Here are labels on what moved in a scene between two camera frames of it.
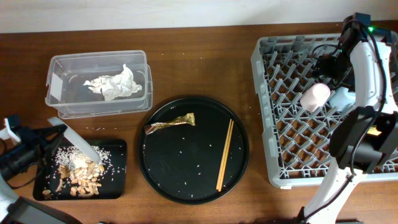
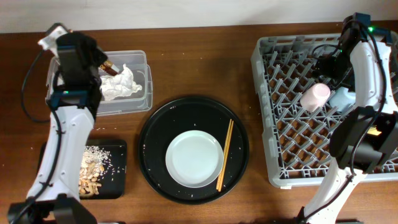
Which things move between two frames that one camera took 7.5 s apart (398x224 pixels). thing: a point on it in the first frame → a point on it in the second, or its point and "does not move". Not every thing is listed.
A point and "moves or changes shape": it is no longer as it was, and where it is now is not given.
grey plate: (78, 142) moves or changes shape
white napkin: (114, 86) does not move
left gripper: (34, 138) → (99, 54)
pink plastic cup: (314, 97) does not move
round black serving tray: (182, 162) does not move
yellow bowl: (374, 131) does not move
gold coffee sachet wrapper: (188, 118) → (110, 68)
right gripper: (323, 67) does not move
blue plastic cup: (342, 99) does not move
